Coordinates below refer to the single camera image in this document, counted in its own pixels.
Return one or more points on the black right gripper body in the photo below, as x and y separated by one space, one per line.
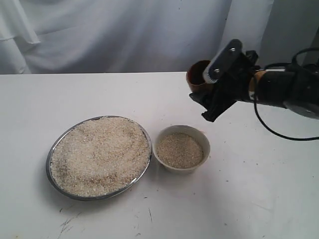
235 82

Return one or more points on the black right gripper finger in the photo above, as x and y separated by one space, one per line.
216 102
203 99

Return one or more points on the brown wooden cup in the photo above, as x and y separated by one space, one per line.
195 78

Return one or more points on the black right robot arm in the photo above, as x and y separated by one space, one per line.
295 88

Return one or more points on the white bowl of rice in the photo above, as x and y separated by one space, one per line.
181 149

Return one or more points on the metal plate of rice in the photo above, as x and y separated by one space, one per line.
99 158

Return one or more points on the white backdrop cloth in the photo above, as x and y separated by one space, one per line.
104 36

